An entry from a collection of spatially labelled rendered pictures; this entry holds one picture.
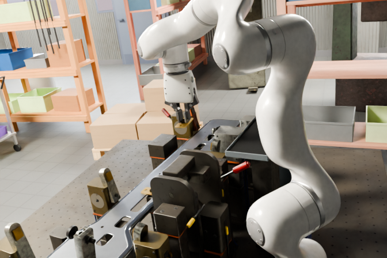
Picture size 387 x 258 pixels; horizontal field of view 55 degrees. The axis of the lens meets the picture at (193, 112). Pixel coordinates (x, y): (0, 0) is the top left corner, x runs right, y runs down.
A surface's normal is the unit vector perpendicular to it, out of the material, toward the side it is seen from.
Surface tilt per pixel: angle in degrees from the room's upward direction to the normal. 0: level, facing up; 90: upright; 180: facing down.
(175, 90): 92
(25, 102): 90
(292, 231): 80
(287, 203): 23
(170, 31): 73
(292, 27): 56
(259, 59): 110
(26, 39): 90
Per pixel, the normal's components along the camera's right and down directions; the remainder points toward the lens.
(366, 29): -0.33, 0.35
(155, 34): -0.47, 0.08
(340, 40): -0.55, 0.33
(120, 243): -0.11, -0.94
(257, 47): 0.40, 0.04
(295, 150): 0.16, 0.27
